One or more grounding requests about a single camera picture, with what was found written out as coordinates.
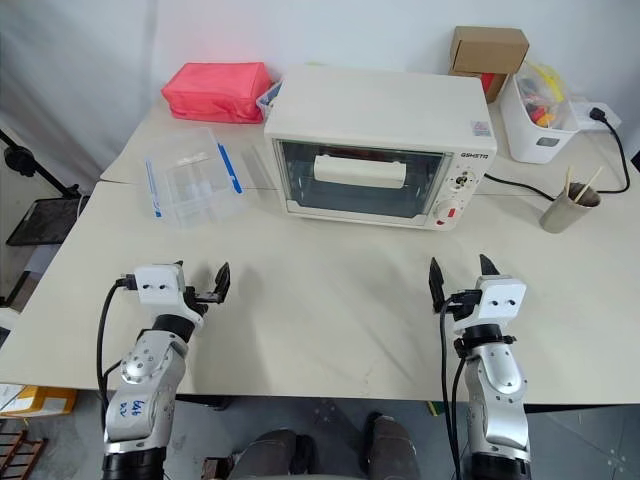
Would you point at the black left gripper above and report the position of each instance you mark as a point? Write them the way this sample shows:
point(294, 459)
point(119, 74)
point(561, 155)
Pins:
point(200, 300)

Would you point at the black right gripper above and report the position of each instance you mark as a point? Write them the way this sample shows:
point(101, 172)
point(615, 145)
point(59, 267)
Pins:
point(465, 305)

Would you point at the white knob with red marker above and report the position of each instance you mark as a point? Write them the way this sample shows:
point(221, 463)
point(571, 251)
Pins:
point(448, 211)

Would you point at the black and white control knob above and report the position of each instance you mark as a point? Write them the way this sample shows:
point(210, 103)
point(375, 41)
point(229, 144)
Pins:
point(463, 181)

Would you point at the warning sticker label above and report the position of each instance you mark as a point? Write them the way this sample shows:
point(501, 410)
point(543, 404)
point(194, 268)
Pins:
point(481, 128)

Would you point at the white toaster oven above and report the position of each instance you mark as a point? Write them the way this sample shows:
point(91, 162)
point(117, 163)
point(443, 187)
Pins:
point(375, 110)

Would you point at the clear plastic box blue latches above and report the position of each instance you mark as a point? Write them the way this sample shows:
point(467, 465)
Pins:
point(192, 180)

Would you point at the grey cup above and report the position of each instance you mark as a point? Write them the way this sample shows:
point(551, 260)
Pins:
point(562, 212)

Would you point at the wooden chopstick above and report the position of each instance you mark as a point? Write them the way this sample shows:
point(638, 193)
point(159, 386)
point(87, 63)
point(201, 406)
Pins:
point(568, 180)
point(590, 184)

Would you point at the white plastic storage bin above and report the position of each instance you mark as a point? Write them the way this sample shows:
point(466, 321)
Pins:
point(532, 130)

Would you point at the pink fabric bag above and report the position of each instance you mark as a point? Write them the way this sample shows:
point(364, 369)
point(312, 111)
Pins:
point(215, 92)

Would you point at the dark rounded shape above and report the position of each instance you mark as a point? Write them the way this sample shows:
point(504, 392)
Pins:
point(395, 445)
point(272, 455)

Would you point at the cardboard box with red item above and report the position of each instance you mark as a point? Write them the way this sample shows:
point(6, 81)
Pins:
point(490, 84)

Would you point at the plastic bag of colourful items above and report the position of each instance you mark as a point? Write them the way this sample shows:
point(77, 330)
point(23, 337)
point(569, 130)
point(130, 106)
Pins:
point(542, 97)

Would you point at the black tripod stand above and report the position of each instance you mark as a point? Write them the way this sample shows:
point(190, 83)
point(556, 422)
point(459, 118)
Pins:
point(35, 167)

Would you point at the white power strip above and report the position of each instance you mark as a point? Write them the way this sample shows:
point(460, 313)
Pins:
point(582, 117)

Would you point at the yellow package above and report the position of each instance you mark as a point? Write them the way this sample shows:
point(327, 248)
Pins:
point(42, 400)

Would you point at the brown cardboard box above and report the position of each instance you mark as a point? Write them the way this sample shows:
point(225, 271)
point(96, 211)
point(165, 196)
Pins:
point(487, 50)

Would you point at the red-brown wooden rack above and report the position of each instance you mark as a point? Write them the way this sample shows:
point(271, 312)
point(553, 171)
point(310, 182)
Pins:
point(20, 452)

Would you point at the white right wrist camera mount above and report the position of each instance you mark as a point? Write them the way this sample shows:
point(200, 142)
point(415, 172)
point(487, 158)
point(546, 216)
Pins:
point(500, 300)

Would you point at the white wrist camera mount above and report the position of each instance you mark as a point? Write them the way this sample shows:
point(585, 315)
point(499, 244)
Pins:
point(157, 287)
point(500, 300)

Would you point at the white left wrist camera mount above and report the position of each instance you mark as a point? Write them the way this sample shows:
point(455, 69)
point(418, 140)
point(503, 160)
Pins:
point(157, 287)

